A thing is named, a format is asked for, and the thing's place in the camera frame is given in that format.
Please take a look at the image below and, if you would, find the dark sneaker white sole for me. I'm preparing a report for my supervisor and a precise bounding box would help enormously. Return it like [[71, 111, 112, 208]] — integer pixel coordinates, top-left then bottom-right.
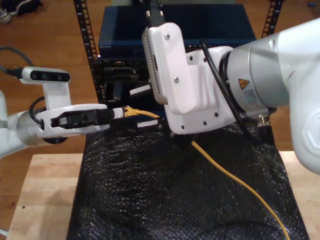
[[15, 0, 43, 16], [5, 0, 19, 16]]

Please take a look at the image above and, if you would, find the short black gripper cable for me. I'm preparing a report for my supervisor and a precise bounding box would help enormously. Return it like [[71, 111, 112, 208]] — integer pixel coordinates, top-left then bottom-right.
[[29, 96, 47, 131], [199, 39, 274, 151]]

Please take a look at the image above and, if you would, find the black rack drawer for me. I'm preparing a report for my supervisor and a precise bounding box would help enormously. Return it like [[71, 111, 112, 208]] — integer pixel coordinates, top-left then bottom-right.
[[103, 81, 166, 112]]

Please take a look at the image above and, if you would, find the yellow network cable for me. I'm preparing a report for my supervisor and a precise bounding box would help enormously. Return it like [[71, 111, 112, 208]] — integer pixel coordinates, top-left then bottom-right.
[[123, 106, 291, 240]]

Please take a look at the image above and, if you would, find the black rack server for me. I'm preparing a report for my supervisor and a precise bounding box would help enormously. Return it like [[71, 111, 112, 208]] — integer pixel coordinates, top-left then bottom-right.
[[99, 57, 151, 83]]

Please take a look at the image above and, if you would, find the black bubble wrap mat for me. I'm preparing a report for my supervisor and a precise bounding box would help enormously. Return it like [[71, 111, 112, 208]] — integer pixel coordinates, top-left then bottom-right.
[[66, 117, 310, 240]]

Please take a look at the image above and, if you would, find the blue network switch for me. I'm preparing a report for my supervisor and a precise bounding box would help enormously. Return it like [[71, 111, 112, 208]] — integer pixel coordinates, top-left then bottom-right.
[[97, 4, 258, 59]]

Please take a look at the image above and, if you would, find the black perforated rack frame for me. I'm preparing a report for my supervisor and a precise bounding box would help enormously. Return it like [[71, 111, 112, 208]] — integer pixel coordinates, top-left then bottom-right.
[[73, 0, 285, 111]]

